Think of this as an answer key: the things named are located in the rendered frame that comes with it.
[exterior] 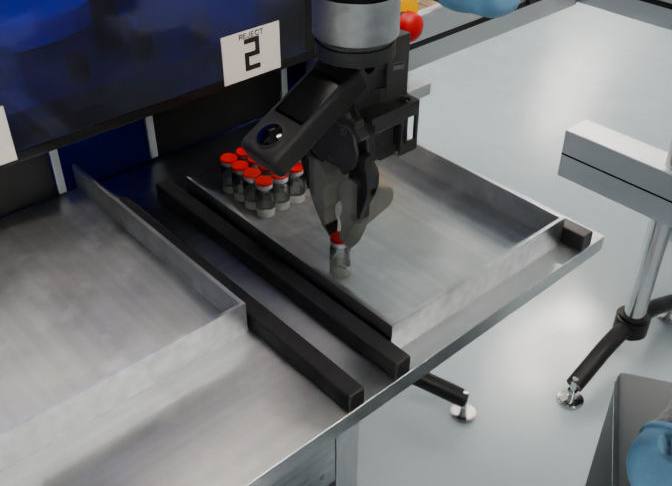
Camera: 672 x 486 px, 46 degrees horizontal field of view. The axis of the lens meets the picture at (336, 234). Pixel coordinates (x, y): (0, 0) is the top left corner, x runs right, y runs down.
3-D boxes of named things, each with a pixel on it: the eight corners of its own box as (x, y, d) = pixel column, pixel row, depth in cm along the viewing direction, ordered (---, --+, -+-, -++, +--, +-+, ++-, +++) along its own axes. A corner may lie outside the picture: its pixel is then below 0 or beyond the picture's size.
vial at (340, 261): (325, 271, 82) (324, 238, 80) (340, 263, 84) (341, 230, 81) (339, 281, 81) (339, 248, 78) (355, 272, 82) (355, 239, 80)
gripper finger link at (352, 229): (402, 239, 80) (402, 158, 75) (360, 263, 77) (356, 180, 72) (381, 228, 82) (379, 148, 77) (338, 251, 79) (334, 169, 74)
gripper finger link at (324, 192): (367, 220, 83) (375, 146, 77) (325, 242, 80) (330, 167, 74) (348, 205, 85) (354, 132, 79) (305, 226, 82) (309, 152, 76)
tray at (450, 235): (189, 201, 93) (185, 176, 91) (351, 132, 107) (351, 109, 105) (390, 354, 73) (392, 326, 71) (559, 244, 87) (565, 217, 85)
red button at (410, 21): (386, 39, 109) (387, 11, 107) (406, 32, 112) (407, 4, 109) (405, 47, 107) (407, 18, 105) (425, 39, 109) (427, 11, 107)
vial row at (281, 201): (252, 213, 91) (249, 179, 88) (365, 161, 101) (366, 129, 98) (264, 221, 90) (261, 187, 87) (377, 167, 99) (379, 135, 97)
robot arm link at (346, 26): (354, 11, 61) (288, -15, 66) (353, 66, 64) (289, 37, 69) (420, -10, 65) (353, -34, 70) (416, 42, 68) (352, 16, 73)
